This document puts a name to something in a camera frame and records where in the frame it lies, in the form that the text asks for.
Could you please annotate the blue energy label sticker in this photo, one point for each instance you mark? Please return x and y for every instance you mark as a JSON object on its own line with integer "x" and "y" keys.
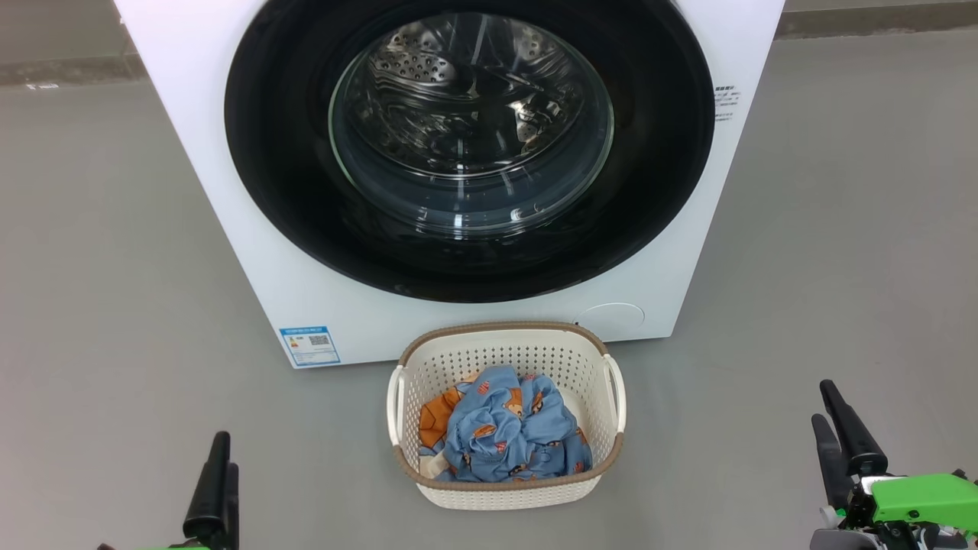
{"x": 309, "y": 346}

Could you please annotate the stainless steel washing machine drum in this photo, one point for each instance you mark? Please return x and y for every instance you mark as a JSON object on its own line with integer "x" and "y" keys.
{"x": 458, "y": 99}

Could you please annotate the blue bear print garment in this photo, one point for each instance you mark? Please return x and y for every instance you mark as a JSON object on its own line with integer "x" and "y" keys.
{"x": 497, "y": 428}

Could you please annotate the white front-load washing machine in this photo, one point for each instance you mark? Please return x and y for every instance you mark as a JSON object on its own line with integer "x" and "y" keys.
{"x": 367, "y": 336}

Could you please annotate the orange garment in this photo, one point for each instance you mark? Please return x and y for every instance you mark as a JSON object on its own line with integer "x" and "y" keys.
{"x": 435, "y": 420}

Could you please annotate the cream perforated laundry basket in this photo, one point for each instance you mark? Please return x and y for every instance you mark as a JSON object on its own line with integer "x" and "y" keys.
{"x": 519, "y": 359}

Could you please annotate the black round washing machine door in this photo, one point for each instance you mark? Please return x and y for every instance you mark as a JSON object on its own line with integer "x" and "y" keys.
{"x": 283, "y": 191}

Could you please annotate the small printed text label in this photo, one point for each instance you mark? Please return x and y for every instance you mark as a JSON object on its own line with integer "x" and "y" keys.
{"x": 727, "y": 103}

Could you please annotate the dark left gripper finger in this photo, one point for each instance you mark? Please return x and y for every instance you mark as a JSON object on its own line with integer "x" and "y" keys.
{"x": 233, "y": 512}
{"x": 208, "y": 496}

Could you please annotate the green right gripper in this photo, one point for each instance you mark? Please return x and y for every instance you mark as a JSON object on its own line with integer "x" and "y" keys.
{"x": 924, "y": 500}

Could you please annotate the round white filter cover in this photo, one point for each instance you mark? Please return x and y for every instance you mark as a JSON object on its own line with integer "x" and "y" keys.
{"x": 611, "y": 321}

